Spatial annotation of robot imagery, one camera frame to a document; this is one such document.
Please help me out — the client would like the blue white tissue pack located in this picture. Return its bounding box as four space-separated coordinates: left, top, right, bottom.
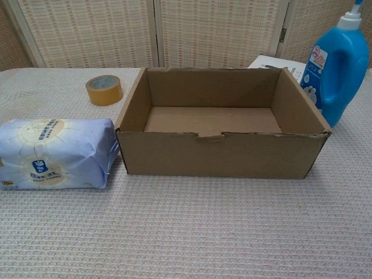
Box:
0 117 120 191

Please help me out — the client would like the open brown cardboard box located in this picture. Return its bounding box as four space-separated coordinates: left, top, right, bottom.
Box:
115 66 332 179

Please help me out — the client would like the yellow packing tape roll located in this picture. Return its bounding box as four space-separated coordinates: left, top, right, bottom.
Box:
85 74 124 106

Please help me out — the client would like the beige woven tablecloth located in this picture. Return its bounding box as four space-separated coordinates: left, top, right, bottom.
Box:
0 66 372 279

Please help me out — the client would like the white printed carton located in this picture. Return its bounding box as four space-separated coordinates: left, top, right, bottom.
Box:
247 55 307 88

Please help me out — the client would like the woven folding screen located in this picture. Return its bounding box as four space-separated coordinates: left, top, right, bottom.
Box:
0 0 372 71

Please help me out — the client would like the blue detergent pump bottle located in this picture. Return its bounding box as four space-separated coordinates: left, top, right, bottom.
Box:
299 0 371 129

